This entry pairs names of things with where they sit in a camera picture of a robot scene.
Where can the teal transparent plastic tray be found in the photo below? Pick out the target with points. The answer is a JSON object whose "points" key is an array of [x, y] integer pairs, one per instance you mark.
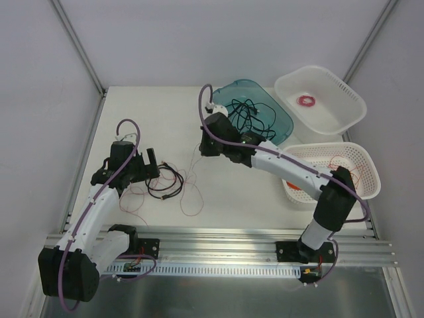
{"points": [[251, 108]]}

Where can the white perforated plastic basket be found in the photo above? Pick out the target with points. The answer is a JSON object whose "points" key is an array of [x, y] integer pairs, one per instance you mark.
{"points": [[349, 155]]}

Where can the aluminium mounting rail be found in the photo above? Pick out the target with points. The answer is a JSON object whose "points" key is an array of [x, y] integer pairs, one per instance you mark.
{"points": [[358, 248]]}

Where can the white slotted cable duct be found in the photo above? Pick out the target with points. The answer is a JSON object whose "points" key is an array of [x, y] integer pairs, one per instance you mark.
{"points": [[205, 270]]}

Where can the white solid plastic basket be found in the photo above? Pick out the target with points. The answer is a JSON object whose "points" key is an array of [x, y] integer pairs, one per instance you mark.
{"points": [[320, 103]]}

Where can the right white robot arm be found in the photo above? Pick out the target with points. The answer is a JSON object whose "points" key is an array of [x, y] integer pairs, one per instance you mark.
{"points": [[333, 190]]}

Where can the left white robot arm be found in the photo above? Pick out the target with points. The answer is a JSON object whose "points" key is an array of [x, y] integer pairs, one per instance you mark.
{"points": [[72, 268]]}

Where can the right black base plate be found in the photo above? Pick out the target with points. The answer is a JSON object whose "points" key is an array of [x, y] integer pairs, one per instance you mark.
{"points": [[288, 251]]}

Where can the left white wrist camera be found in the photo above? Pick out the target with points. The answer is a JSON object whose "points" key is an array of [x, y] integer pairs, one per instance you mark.
{"points": [[130, 136]]}

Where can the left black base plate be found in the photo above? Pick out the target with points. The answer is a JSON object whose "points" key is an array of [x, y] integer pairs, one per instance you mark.
{"points": [[143, 247]]}

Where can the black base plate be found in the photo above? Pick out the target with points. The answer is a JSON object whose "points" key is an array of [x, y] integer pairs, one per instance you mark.
{"points": [[288, 251], [143, 247]]}

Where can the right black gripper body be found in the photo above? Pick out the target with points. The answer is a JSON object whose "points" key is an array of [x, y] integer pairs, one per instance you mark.
{"points": [[205, 146]]}

